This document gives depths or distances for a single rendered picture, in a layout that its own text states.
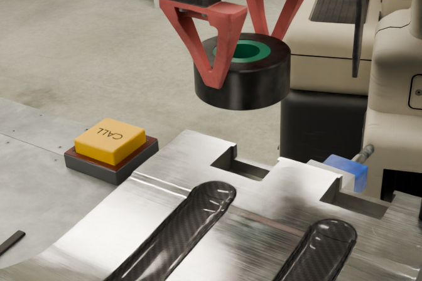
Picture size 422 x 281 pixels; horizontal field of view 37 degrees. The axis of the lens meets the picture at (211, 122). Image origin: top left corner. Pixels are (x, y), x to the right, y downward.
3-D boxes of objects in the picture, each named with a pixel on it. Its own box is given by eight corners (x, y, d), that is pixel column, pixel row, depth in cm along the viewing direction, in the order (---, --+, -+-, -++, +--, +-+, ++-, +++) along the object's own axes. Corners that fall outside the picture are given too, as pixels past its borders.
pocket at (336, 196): (336, 206, 58) (339, 173, 56) (394, 224, 55) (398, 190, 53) (316, 234, 55) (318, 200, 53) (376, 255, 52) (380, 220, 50)
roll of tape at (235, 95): (230, 61, 58) (230, 26, 56) (307, 82, 54) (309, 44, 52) (175, 95, 53) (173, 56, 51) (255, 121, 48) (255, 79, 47)
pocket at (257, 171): (235, 174, 63) (234, 142, 61) (282, 189, 60) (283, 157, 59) (210, 197, 60) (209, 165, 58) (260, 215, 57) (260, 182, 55)
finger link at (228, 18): (161, 86, 50) (153, -31, 45) (215, 56, 55) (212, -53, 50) (232, 109, 46) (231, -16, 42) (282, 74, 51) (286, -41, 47)
